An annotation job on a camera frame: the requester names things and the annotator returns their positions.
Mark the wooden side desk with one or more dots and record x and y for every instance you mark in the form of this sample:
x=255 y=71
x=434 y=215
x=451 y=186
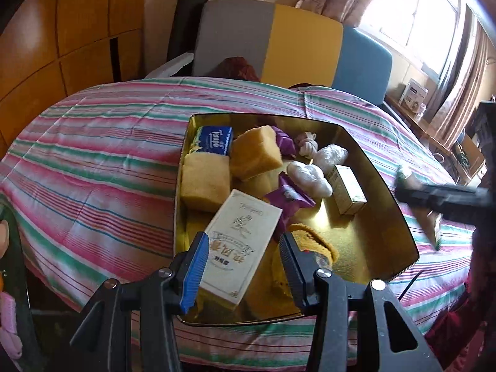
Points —
x=422 y=124

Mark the striped blanket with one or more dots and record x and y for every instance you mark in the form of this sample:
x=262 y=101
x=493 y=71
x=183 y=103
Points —
x=97 y=155

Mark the green glass side table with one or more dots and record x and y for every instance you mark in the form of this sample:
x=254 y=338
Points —
x=19 y=279

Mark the white foam board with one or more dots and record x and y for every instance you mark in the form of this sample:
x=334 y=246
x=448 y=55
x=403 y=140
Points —
x=170 y=66

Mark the black rolled mat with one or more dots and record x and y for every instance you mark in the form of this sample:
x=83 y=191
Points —
x=186 y=19

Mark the white printed box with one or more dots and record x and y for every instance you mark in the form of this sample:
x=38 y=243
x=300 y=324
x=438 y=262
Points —
x=414 y=93

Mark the person's red clothing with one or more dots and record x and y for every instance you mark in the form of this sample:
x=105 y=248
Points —
x=457 y=325

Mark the blue snack packet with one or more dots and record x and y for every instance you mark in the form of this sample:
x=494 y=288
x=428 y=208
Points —
x=215 y=139

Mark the black crate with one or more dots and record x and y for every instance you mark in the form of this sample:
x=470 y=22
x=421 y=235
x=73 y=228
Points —
x=486 y=124

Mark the yellow plush toy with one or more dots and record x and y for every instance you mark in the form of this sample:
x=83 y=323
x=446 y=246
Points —
x=310 y=240

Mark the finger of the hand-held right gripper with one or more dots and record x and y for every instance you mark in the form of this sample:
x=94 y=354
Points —
x=445 y=199

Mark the pink cloth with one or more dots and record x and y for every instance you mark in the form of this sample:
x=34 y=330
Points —
x=11 y=344

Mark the white knotted cloth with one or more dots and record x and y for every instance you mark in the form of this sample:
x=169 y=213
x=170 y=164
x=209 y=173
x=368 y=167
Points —
x=308 y=145

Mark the wooden wardrobe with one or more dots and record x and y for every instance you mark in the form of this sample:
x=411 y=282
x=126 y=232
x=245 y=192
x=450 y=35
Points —
x=77 y=27

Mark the yellow sponge block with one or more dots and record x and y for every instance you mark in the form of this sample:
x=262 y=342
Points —
x=255 y=151
x=259 y=186
x=205 y=182

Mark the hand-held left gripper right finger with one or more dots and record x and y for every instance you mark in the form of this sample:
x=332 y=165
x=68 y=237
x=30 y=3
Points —
x=296 y=271

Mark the small white green box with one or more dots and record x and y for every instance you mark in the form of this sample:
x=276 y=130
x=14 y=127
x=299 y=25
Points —
x=347 y=192

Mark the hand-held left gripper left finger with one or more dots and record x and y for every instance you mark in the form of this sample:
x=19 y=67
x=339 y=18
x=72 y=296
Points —
x=193 y=271

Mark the small tan box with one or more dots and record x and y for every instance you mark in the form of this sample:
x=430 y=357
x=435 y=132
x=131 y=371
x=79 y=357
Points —
x=428 y=226

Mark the gold metal tin tray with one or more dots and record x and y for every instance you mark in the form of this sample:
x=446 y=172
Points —
x=368 y=240

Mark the large white cardboard box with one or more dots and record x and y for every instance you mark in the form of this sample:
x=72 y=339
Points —
x=240 y=240

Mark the pink hair roller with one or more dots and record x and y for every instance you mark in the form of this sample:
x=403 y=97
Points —
x=7 y=312

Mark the white plastic ball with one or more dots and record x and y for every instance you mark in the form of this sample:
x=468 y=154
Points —
x=330 y=155
x=310 y=177

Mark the striped brown curtain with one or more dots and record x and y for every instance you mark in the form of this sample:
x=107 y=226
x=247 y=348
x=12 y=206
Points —
x=461 y=85

